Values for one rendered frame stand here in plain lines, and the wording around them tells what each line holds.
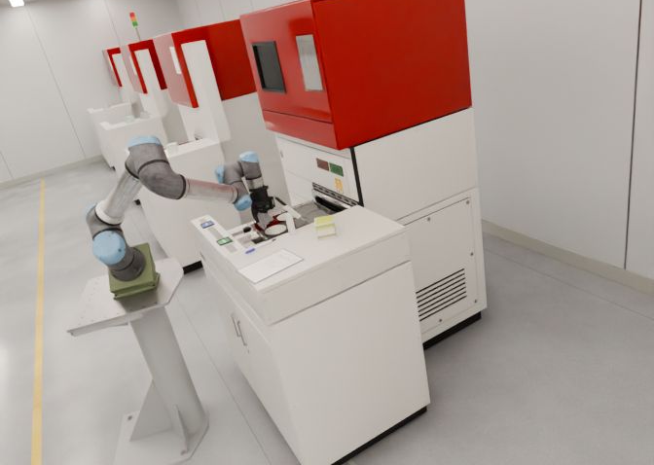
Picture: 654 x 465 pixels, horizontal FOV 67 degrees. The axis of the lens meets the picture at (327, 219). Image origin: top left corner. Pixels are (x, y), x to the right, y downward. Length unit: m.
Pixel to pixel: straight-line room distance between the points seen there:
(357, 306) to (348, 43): 1.02
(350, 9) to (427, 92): 0.52
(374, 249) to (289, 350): 0.48
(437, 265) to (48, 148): 8.31
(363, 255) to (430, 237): 0.72
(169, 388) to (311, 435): 0.76
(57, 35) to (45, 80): 0.78
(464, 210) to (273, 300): 1.23
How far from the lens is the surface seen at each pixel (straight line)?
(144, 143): 1.88
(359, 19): 2.08
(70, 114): 9.91
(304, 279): 1.72
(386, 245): 1.86
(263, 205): 2.20
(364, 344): 1.99
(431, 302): 2.63
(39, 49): 9.88
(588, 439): 2.42
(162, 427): 2.77
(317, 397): 2.00
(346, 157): 2.12
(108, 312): 2.20
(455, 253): 2.62
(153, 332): 2.35
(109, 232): 2.10
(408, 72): 2.22
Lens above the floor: 1.77
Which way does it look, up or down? 23 degrees down
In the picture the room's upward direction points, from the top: 11 degrees counter-clockwise
